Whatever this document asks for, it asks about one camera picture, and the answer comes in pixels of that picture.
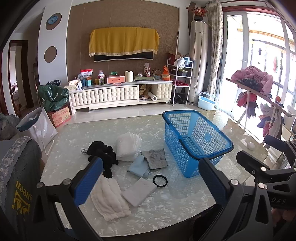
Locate tall silver air conditioner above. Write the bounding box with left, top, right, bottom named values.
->
left=188, top=21, right=209, bottom=104

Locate patterned curtain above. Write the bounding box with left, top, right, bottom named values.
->
left=206, top=1, right=224, bottom=94

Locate black plush toy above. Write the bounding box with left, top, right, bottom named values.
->
left=86, top=141, right=118, bottom=178

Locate wooden clothes drying rack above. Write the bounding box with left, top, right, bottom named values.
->
left=227, top=78, right=295, bottom=140

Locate black rubber ring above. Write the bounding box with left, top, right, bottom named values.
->
left=152, top=174, right=168, bottom=188

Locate red white package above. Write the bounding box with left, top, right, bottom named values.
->
left=80, top=69, right=93, bottom=78

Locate small white round object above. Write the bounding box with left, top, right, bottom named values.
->
left=247, top=142, right=255, bottom=150

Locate white quilted cloth bundle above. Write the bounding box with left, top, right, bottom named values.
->
left=116, top=132, right=142, bottom=162

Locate grey stained felt pad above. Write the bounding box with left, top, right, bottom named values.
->
left=141, top=149, right=168, bottom=170

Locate green plastic bag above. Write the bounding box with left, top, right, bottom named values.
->
left=38, top=85, right=69, bottom=113

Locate red printed cardboard box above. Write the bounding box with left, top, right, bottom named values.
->
left=47, top=106, right=71, bottom=128

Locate white metal shelf rack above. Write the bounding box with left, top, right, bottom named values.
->
left=166, top=54, right=194, bottom=105

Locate white tufted TV cabinet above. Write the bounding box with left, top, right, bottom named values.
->
left=69, top=81, right=172, bottom=114

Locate light blue storage box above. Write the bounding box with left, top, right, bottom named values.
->
left=198, top=92, right=218, bottom=111

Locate orange bag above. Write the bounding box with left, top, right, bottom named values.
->
left=162, top=65, right=171, bottom=81

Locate TV with yellow cover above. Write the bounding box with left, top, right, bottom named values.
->
left=89, top=27, right=159, bottom=62

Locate white paper shopping bag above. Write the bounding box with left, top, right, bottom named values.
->
left=16, top=106, right=58, bottom=156

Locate paper towel roll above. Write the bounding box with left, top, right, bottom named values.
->
left=147, top=92, right=157, bottom=101

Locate white foam pad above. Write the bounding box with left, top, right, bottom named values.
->
left=122, top=178, right=157, bottom=207

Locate blue plastic laundry basket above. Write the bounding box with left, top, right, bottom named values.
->
left=162, top=109, right=234, bottom=178

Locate orange pink box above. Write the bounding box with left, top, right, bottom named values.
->
left=107, top=75, right=125, bottom=84

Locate pink cloth pile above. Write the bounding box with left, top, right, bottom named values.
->
left=231, top=66, right=273, bottom=96

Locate light blue cloth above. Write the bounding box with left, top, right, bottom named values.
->
left=128, top=154, right=150, bottom=178

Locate white fluffy towel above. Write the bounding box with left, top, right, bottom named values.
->
left=90, top=175, right=132, bottom=221

